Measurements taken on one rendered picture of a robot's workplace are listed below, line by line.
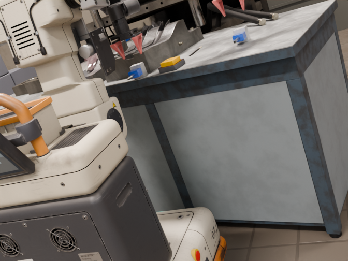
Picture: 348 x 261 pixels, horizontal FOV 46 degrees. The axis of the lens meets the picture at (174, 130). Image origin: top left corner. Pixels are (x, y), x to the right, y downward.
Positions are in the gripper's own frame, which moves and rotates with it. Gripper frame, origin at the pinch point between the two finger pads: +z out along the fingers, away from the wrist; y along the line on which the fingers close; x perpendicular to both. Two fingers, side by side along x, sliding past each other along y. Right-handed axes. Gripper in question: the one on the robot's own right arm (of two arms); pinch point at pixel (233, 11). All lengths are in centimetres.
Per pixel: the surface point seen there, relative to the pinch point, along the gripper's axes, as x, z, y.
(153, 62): 7.4, 9.2, 37.1
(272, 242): 22, 92, 6
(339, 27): -340, 89, -7
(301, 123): 21, 42, -18
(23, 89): -22, 8, 144
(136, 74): 20.7, 9.4, 38.5
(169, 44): -8.1, 6.1, 34.8
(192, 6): -64, -2, 41
